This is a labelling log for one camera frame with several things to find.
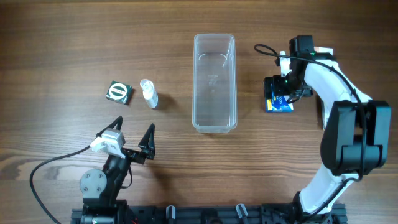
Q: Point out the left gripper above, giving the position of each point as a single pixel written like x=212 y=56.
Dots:
x=132 y=154

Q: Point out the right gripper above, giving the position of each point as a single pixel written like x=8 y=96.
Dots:
x=278 y=89

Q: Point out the blue yellow VapoDrops box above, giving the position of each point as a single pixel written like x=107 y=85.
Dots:
x=278 y=104

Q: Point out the green Zam-Buk tin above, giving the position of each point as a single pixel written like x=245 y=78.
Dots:
x=119 y=92

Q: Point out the white blue Hansaplast box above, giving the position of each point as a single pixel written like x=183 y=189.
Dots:
x=324 y=50

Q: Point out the white green medicine box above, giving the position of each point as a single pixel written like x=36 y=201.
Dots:
x=323 y=113

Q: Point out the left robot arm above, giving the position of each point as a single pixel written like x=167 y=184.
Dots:
x=100 y=187

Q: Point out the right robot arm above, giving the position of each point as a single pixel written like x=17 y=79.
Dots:
x=356 y=130

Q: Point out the clear plastic container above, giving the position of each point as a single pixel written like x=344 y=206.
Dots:
x=214 y=100

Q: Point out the white spray bottle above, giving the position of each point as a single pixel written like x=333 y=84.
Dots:
x=149 y=93

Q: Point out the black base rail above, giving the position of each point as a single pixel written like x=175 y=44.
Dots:
x=205 y=214

